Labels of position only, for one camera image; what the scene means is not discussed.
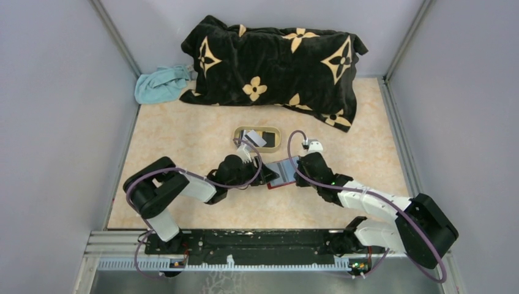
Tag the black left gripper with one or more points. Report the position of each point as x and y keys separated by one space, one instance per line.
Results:
x=266 y=175

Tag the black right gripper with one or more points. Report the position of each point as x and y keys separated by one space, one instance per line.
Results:
x=300 y=167

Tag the red leather card holder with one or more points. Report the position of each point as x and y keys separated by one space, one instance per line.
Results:
x=285 y=172

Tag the silver grey credit card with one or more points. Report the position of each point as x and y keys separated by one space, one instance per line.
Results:
x=255 y=138

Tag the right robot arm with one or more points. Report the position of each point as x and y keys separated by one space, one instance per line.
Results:
x=416 y=226

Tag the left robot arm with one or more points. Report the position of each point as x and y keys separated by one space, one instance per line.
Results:
x=150 y=191

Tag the beige oval tray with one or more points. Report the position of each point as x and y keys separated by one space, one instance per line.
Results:
x=264 y=128

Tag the black cream patterned blanket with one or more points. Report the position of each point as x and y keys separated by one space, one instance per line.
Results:
x=310 y=71

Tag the light blue cloth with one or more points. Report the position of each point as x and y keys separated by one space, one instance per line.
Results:
x=166 y=84

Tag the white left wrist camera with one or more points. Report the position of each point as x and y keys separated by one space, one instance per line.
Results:
x=243 y=153

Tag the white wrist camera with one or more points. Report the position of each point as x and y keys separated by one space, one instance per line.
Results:
x=243 y=153
x=313 y=146

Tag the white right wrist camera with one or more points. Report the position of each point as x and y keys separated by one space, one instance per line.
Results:
x=313 y=146

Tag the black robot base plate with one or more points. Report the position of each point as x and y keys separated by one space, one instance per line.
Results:
x=259 y=247

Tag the aluminium frame rail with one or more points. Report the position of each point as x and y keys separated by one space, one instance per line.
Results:
x=124 y=250

